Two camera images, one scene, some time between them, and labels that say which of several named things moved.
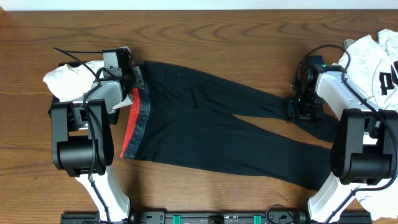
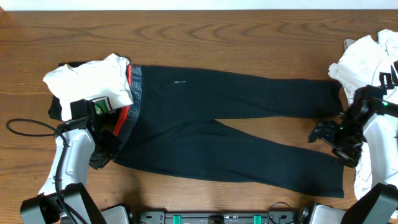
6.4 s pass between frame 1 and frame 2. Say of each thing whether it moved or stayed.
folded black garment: stayed
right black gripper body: moved
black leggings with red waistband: moved
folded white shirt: stayed
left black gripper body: moved
